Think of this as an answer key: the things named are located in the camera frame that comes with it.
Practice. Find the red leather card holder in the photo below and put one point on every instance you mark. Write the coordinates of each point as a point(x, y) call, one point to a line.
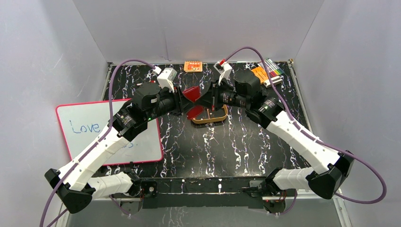
point(190, 108)

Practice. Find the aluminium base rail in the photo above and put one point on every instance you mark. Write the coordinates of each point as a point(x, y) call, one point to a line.
point(210, 202)

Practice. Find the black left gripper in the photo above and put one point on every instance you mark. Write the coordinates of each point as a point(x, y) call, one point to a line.
point(179, 100)

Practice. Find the small orange spiral notepad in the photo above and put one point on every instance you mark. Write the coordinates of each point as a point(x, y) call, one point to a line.
point(193, 66)

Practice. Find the pink framed whiteboard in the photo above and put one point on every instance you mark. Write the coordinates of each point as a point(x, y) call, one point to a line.
point(83, 122)

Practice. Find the orange yellow book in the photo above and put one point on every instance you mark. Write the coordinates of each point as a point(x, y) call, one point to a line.
point(261, 74)

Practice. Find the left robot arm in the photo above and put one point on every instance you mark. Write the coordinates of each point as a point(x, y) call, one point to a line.
point(75, 183)

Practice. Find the pack of coloured markers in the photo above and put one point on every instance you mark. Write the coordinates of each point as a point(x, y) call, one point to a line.
point(273, 69)

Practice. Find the tan oval tray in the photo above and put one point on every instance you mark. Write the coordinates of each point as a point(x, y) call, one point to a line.
point(210, 116)

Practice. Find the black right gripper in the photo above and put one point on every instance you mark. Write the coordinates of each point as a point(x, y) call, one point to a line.
point(209, 98)

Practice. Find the white stapler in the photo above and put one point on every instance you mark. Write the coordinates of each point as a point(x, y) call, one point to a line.
point(275, 80)

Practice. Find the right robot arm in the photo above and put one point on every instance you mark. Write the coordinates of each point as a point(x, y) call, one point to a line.
point(328, 167)

